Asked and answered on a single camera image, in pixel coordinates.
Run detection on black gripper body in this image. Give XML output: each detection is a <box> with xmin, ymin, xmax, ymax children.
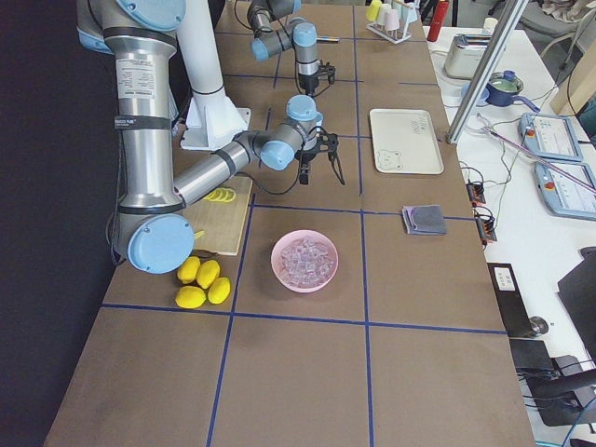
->
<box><xmin>298</xmin><ymin>149</ymin><xmax>319</xmax><ymax>170</ymax></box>
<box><xmin>298</xmin><ymin>74</ymin><xmax>319</xmax><ymax>95</ymax></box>

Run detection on clear ice cubes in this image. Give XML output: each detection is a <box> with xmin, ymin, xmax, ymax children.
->
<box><xmin>280</xmin><ymin>237</ymin><xmax>336</xmax><ymax>289</ymax></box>

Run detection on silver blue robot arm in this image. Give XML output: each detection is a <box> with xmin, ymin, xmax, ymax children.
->
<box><xmin>247</xmin><ymin>1</ymin><xmax>321</xmax><ymax>97</ymax></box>
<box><xmin>76</xmin><ymin>1</ymin><xmax>322</xmax><ymax>274</ymax></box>

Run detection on yellow plastic cup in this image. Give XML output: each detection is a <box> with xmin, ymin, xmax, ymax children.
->
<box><xmin>366</xmin><ymin>0</ymin><xmax>383</xmax><ymax>22</ymax></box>

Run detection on pink plastic cup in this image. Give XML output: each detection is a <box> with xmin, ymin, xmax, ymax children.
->
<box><xmin>384</xmin><ymin>9</ymin><xmax>400</xmax><ymax>33</ymax></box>

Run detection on white plastic cup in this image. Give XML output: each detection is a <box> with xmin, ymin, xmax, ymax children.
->
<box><xmin>375</xmin><ymin>4</ymin><xmax>392</xmax><ymax>26</ymax></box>

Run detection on pink bowl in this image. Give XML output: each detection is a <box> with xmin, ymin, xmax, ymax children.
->
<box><xmin>270</xmin><ymin>229</ymin><xmax>339</xmax><ymax>293</ymax></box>

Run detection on yellow lemon slices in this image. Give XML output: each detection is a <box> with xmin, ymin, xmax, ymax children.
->
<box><xmin>203</xmin><ymin>187</ymin><xmax>237</xmax><ymax>203</ymax></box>

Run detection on wooden cutting board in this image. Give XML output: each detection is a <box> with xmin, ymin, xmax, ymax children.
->
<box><xmin>183</xmin><ymin>177</ymin><xmax>252</xmax><ymax>255</ymax></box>

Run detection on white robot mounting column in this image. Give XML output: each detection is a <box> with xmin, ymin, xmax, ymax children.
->
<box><xmin>176</xmin><ymin>0</ymin><xmax>251</xmax><ymax>151</ymax></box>

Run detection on cream tray with bear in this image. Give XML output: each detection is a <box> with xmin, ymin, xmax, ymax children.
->
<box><xmin>369</xmin><ymin>108</ymin><xmax>444</xmax><ymax>175</ymax></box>

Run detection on grey folded cloth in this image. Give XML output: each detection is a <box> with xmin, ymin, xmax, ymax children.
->
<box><xmin>402</xmin><ymin>205</ymin><xmax>447</xmax><ymax>236</ymax></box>

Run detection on red bottle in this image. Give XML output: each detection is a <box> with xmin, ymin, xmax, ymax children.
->
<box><xmin>427</xmin><ymin>0</ymin><xmax>450</xmax><ymax>42</ymax></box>

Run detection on cream toaster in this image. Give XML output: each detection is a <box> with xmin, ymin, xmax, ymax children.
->
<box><xmin>444</xmin><ymin>34</ymin><xmax>492</xmax><ymax>80</ymax></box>

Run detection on blue bowl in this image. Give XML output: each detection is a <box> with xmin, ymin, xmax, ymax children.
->
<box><xmin>460</xmin><ymin>83</ymin><xmax>490</xmax><ymax>107</ymax></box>

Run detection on metal reacher grabber stick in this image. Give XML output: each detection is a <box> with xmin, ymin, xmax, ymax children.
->
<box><xmin>476</xmin><ymin>113</ymin><xmax>596</xmax><ymax>195</ymax></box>

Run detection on blue saucepan with lid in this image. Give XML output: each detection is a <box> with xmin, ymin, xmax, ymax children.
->
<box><xmin>486</xmin><ymin>70</ymin><xmax>540</xmax><ymax>113</ymax></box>

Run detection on blue teach pendant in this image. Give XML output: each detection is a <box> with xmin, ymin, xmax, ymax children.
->
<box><xmin>519</xmin><ymin>113</ymin><xmax>583</xmax><ymax>162</ymax></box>
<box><xmin>534</xmin><ymin>160</ymin><xmax>595</xmax><ymax>221</ymax></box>

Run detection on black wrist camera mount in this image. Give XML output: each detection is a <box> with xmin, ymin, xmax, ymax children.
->
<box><xmin>315</xmin><ymin>129</ymin><xmax>345</xmax><ymax>185</ymax></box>
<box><xmin>317</xmin><ymin>60</ymin><xmax>336</xmax><ymax>86</ymax></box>

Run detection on white wire cup rack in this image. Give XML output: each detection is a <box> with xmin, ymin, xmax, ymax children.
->
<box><xmin>366</xmin><ymin>0</ymin><xmax>420</xmax><ymax>44</ymax></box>

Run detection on aluminium frame post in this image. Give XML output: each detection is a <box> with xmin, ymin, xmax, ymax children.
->
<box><xmin>446</xmin><ymin>0</ymin><xmax>529</xmax><ymax>143</ymax></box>

